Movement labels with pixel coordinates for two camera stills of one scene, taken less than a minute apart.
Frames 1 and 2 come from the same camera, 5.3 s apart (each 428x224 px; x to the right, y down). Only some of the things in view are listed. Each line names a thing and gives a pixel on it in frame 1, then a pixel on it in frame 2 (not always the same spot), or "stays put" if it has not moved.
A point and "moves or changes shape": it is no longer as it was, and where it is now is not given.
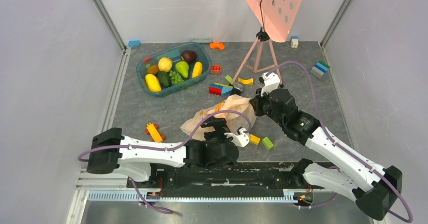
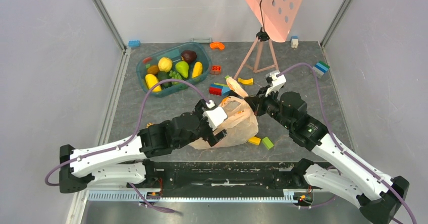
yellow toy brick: [254, 139] stays put
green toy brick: [267, 143] stays put
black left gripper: [220, 128] to [210, 137]
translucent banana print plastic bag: [236, 110] moves or changes shape
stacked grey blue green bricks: [320, 68] stays put
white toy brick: [294, 43] stays put
